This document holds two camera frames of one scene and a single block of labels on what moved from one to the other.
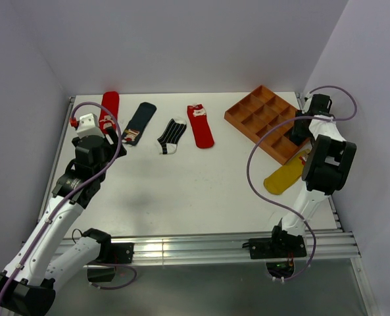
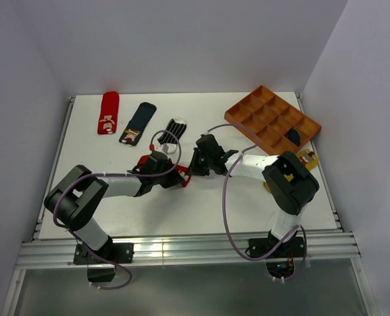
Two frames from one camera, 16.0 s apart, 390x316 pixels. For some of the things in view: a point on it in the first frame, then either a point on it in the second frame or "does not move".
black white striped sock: [171, 137] does not move
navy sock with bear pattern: [140, 121] does not move
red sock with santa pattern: [196, 115] -> [183, 171]
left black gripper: [112, 147] -> [175, 178]
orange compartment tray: [258, 111] does not move
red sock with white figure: [110, 101] does not move
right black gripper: [298, 130] -> [195, 169]
